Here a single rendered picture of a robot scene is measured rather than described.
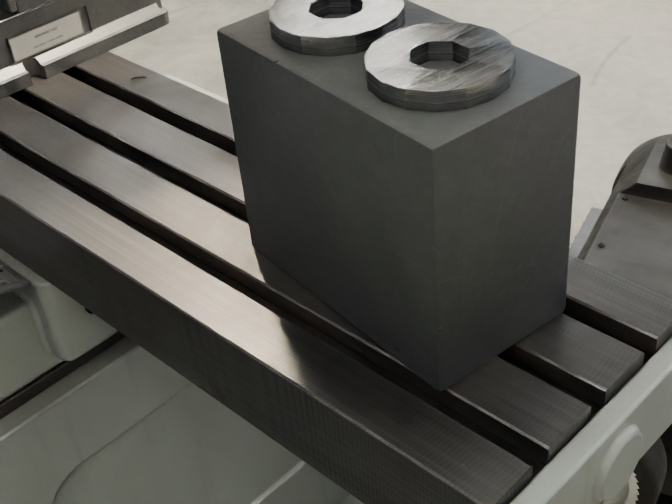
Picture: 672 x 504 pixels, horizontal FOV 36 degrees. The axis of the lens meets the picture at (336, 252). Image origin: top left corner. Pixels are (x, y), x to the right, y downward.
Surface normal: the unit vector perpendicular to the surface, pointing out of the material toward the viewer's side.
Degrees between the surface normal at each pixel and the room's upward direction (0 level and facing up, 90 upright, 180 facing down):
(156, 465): 90
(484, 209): 90
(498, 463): 0
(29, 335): 90
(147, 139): 0
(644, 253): 0
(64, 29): 90
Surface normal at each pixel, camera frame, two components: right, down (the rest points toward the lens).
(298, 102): -0.79, 0.43
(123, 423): 0.72, 0.37
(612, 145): -0.08, -0.79
